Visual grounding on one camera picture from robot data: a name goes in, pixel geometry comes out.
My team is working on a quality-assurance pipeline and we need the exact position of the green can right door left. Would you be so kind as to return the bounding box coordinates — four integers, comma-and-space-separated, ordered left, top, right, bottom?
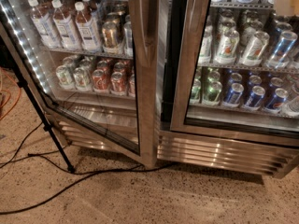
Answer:
190, 78, 201, 103

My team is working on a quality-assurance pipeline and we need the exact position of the white tall can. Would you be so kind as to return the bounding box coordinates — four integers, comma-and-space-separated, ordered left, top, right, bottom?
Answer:
198, 31, 212, 63
214, 30, 239, 64
239, 31, 270, 67

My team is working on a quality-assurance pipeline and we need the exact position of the red soda can middle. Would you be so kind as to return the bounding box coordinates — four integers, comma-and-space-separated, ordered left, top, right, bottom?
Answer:
110, 72, 127, 96

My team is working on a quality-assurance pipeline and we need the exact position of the black tripod leg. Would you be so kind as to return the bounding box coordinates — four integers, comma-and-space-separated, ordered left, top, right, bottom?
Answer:
12, 63, 75, 174

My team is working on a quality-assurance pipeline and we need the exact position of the green can door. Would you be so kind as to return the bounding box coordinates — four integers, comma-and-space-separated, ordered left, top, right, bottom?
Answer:
190, 78, 201, 103
203, 81, 222, 105

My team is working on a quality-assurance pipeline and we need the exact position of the glass fridge door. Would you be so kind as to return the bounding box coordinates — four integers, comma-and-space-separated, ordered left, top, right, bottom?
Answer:
0, 0, 162, 170
171, 0, 299, 147

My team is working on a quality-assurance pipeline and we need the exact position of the tea bottle white cap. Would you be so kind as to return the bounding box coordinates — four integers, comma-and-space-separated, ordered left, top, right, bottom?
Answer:
28, 0, 61, 49
52, 0, 81, 50
75, 2, 101, 52

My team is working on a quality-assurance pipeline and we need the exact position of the white tall can left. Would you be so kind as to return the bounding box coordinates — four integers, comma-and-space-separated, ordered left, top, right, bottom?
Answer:
198, 31, 212, 63

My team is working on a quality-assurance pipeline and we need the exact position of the green white soda can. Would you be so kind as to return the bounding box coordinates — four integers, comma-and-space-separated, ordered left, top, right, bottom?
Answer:
56, 65, 75, 90

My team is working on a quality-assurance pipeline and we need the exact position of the blue soda can right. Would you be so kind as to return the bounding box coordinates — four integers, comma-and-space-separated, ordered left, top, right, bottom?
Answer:
263, 88, 289, 114

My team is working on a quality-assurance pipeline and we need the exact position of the tea bottle white cap middle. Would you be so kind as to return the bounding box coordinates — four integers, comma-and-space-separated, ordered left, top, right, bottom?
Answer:
52, 0, 81, 50

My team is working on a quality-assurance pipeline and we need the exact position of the blue soda can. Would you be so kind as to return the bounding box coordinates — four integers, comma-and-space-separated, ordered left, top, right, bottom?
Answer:
222, 83, 244, 107
243, 86, 265, 110
263, 88, 289, 114

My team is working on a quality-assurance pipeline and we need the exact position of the white tall can middle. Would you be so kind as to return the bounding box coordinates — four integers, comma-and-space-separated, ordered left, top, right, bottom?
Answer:
214, 30, 239, 64

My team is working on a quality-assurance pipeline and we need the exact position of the orange extension cable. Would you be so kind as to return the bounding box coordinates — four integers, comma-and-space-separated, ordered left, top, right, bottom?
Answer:
0, 66, 22, 121

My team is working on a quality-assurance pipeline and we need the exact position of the gold tall can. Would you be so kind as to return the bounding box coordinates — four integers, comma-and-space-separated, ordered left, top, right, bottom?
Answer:
102, 21, 122, 54

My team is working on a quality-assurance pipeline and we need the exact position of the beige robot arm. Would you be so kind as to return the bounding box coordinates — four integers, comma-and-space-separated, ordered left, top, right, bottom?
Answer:
274, 0, 299, 16

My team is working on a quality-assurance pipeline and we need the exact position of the stainless steel fridge base grille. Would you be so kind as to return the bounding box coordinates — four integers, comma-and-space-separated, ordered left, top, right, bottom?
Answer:
55, 118, 299, 179

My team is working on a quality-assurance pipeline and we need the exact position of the tea bottle white cap right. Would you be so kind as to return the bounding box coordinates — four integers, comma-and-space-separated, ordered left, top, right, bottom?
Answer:
75, 2, 101, 52

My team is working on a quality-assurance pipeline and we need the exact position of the pale green soda can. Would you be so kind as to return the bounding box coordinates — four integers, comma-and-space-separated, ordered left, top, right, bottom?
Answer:
73, 67, 92, 91

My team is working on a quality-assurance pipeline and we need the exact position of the black floor cable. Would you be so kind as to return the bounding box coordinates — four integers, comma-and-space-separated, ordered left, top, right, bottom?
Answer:
0, 121, 178, 217

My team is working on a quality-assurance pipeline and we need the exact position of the blue silver tall can right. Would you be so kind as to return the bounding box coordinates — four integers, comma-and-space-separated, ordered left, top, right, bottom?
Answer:
266, 31, 298, 69

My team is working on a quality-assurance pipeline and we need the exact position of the white tall can right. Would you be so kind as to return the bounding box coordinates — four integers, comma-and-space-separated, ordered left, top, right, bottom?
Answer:
239, 31, 270, 67

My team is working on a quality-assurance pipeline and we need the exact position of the tea bottle white cap left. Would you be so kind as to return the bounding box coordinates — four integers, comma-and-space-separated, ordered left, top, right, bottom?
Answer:
28, 0, 61, 49

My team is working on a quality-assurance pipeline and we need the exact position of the blue soda can middle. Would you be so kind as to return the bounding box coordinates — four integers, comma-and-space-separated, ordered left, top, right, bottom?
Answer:
243, 86, 265, 110

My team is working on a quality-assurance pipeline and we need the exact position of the red soda can right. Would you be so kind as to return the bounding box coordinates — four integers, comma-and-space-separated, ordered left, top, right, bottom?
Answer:
128, 74, 135, 97

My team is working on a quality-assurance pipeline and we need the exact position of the blue soda can left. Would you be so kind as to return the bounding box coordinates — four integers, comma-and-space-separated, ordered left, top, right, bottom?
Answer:
222, 83, 244, 107

